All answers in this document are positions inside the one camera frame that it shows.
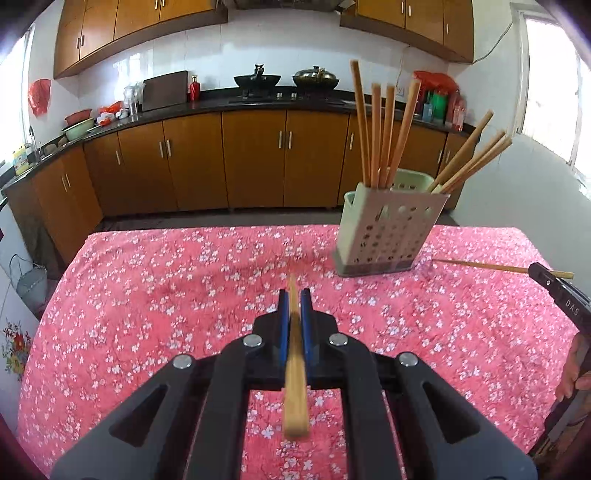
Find white bowls with red bag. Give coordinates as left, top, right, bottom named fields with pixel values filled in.
left=95, top=102, right=128, bottom=128

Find steel utensil container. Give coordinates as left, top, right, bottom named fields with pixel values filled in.
left=123, top=83, right=143, bottom=116

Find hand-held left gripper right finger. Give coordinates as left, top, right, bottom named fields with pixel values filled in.
left=299, top=288, right=539, bottom=480

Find green basin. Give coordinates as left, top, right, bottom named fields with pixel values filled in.
left=61, top=117, right=97, bottom=142

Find range hood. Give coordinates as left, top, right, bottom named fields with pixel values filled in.
left=228, top=0, right=357, bottom=13

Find red bag with bottles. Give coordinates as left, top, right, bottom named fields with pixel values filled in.
left=412, top=70, right=467, bottom=133

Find gas stove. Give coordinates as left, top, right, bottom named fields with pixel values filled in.
left=228, top=90, right=345, bottom=105

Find wooden lower kitchen cabinets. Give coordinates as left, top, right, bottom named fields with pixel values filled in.
left=4, top=110, right=470, bottom=278

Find pink floral tablecloth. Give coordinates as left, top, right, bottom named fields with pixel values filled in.
left=17, top=224, right=579, bottom=480

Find red plastic bag on wall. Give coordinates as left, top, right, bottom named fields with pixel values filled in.
left=28, top=78, right=53, bottom=116

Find lidded dark wok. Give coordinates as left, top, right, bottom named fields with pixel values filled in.
left=292, top=66, right=341, bottom=91

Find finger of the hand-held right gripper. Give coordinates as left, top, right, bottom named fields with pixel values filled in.
left=529, top=261, right=591, bottom=337

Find person's right hand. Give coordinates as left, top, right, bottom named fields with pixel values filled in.
left=554, top=333, right=591, bottom=403

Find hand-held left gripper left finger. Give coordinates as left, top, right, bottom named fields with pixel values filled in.
left=51, top=288, right=293, bottom=480

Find kitchen window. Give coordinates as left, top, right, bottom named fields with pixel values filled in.
left=516, top=8, right=591, bottom=188

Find dark cutting board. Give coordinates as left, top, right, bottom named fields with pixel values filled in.
left=141, top=70, right=189, bottom=112

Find metal bucket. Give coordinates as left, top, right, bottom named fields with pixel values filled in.
left=9, top=254, right=49, bottom=306

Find black wok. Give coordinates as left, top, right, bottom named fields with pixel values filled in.
left=233, top=65, right=282, bottom=90

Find perforated plastic chopstick holder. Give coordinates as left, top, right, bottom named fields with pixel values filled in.
left=333, top=168, right=451, bottom=278

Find white floral appliance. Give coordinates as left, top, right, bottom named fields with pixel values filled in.
left=0, top=198, right=41, bottom=385

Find wooden upper cabinets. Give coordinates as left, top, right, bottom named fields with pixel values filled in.
left=339, top=0, right=476, bottom=65
left=53, top=0, right=230, bottom=79

